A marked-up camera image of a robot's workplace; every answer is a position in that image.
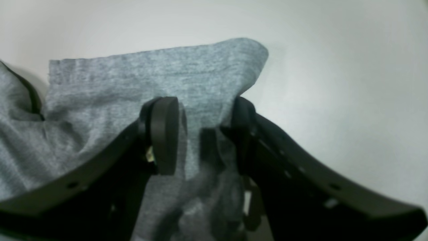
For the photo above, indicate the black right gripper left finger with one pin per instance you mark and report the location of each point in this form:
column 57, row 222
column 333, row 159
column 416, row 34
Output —
column 101, row 199

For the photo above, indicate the grey T-shirt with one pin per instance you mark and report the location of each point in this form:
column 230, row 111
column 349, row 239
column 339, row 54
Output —
column 90, row 101

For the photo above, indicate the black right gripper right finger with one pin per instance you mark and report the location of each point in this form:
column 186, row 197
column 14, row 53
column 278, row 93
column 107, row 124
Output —
column 303, row 199

